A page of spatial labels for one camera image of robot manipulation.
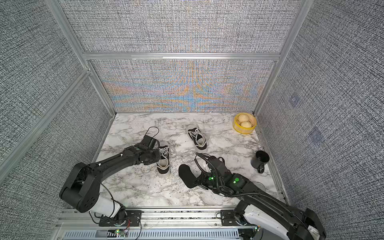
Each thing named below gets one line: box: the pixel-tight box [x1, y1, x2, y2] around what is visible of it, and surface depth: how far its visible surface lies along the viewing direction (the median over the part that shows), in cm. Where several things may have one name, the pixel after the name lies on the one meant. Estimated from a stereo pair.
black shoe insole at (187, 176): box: [178, 164, 198, 189], surface depth 89 cm
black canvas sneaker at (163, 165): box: [156, 140, 171, 177], surface depth 87 cm
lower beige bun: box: [240, 121, 253, 128], surface depth 107 cm
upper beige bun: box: [238, 113, 250, 122], surface depth 113 cm
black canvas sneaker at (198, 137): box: [187, 127, 207, 150], surface depth 99 cm
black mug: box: [250, 150, 270, 174], surface depth 89 cm
